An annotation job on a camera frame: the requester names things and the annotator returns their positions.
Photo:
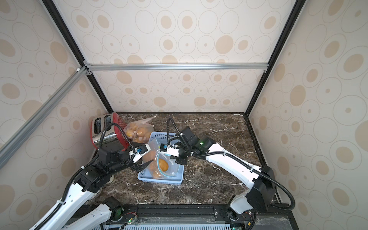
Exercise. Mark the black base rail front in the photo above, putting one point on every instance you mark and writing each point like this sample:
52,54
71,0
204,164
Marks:
196,217

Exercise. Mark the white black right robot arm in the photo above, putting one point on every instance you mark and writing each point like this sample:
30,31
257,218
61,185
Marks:
260,182

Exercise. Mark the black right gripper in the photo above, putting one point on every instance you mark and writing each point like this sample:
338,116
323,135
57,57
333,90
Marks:
180,158

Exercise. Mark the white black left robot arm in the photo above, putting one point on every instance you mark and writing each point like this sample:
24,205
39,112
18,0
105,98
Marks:
89,179

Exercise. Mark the light blue plastic basket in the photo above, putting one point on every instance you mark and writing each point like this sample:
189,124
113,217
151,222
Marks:
145,176

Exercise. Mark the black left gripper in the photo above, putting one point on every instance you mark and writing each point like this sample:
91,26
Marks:
141,167

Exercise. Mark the clear zipper bag blue strip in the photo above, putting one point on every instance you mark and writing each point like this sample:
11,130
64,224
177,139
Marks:
173,167

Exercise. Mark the clear zipper bag pink strip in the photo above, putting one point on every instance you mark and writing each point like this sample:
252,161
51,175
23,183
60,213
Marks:
141,135
140,123

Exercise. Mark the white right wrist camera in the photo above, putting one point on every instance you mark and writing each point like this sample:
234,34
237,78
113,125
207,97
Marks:
171,150

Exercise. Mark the silver aluminium rail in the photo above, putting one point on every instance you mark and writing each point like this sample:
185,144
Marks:
177,67
18,139

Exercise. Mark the red and chrome toaster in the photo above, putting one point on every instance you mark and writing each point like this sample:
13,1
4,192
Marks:
113,139

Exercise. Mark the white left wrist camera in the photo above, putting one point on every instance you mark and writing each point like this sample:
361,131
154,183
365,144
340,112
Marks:
140,151

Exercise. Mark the silver aluminium rail back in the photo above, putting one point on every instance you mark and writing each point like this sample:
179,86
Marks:
177,67

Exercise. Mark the silver aluminium rail left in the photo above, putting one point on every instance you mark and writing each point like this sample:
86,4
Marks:
18,139

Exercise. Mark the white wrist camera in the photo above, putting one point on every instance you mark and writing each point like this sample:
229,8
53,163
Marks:
171,150
140,151

